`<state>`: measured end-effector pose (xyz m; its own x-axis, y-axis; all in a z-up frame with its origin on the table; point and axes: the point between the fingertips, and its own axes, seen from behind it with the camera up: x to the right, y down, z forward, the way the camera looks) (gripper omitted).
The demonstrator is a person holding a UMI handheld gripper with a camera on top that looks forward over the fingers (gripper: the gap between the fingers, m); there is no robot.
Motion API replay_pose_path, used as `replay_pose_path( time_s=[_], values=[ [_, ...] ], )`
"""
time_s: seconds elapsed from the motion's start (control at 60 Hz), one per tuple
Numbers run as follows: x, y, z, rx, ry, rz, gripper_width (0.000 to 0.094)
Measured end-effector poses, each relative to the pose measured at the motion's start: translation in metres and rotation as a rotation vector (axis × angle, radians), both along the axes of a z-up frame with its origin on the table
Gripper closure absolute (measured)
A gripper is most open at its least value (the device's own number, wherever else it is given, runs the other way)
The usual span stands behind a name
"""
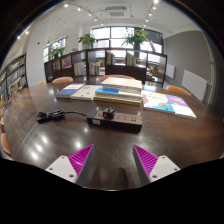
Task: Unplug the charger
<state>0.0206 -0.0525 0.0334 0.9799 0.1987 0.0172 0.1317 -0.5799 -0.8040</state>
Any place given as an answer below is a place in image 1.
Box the ceiling spot lights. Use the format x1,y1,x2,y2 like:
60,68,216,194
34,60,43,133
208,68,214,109
15,0,160,40

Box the purple and white book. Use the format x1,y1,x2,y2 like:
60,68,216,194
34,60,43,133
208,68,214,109
165,94,198,120

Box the bundled black power cable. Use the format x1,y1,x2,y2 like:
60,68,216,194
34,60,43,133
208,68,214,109
35,109,89,124

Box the white book with blue band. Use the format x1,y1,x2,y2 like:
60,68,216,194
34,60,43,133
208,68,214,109
94,86,144,101

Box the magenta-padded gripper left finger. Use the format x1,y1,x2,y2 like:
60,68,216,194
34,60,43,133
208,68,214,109
45,143,95,186

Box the blue and white book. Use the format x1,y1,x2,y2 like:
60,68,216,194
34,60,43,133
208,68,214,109
55,83,86,100

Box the white book with colourful illustration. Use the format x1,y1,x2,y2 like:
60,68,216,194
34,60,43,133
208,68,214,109
142,90,176,114

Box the tall wall bookshelf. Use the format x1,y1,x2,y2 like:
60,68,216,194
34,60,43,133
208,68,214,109
0,53,29,108

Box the yellow-edged book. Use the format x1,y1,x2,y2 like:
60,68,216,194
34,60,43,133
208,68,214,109
93,95,143,106

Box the potted green plant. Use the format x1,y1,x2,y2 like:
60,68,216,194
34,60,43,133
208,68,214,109
49,45,67,60
122,28,150,51
78,33,98,50

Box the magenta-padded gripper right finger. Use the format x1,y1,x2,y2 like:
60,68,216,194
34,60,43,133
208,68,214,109
132,144,181,186

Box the dark open shelf unit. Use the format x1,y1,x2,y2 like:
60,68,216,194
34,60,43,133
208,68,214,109
43,48,168,88

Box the black power strip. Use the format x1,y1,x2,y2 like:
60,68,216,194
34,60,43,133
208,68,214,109
87,109,144,134

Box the orange chairs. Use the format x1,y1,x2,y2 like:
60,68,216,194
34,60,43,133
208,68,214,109
0,74,193,159

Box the plain white book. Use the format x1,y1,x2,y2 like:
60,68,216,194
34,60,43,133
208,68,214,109
70,84,103,102

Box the small white wall radiator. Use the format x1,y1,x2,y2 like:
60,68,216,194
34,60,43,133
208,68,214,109
165,63,177,80

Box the large white wall radiator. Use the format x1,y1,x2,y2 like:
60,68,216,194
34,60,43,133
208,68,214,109
181,69,209,102

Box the ceiling air conditioner vent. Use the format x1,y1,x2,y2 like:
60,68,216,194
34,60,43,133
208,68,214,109
105,5,129,19

